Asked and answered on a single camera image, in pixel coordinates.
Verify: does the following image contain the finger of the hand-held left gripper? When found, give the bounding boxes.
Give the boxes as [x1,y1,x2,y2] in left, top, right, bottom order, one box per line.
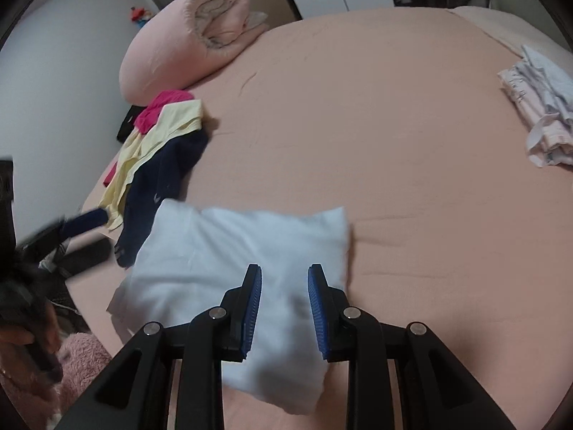
[63,237,112,276]
[60,208,109,239]

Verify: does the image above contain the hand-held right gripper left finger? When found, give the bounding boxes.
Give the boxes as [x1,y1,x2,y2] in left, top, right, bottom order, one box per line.
[56,263,263,430]

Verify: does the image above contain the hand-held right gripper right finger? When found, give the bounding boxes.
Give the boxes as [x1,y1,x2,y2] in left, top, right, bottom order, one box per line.
[307,263,515,430]

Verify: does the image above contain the light blue t-shirt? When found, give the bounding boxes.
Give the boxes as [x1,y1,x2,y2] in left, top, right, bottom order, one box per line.
[106,198,352,415]

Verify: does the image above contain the pile of colourful clothes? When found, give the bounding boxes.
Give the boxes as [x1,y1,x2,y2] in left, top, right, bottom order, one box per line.
[97,99,203,233]

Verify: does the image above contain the person's left hand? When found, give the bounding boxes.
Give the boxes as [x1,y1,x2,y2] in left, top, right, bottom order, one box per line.
[0,302,62,368]

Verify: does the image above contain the navy garment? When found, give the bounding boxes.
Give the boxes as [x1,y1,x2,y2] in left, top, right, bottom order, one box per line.
[114,132,210,268]

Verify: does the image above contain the person's pink fuzzy clothing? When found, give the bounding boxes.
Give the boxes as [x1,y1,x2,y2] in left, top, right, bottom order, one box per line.
[0,331,112,430]

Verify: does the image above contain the black bag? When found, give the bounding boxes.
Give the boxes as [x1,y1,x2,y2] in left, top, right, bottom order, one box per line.
[116,104,150,143]

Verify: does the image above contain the magenta garment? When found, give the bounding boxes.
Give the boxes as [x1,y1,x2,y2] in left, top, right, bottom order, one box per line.
[102,90,195,189]

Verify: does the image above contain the rolled pink duvet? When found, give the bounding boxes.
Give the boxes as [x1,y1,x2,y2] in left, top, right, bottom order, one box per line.
[120,0,269,104]

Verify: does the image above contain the pink bed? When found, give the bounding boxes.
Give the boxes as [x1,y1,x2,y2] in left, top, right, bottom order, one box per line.
[67,6,573,430]

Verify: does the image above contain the pink white printed garment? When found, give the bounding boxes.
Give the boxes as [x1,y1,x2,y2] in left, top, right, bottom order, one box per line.
[498,65,573,168]

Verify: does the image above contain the pale grey folded garment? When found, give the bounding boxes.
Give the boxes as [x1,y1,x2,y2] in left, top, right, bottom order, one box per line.
[515,45,573,124]

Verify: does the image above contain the pale pink blanket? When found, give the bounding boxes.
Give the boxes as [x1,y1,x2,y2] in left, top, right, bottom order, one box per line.
[448,6,573,77]

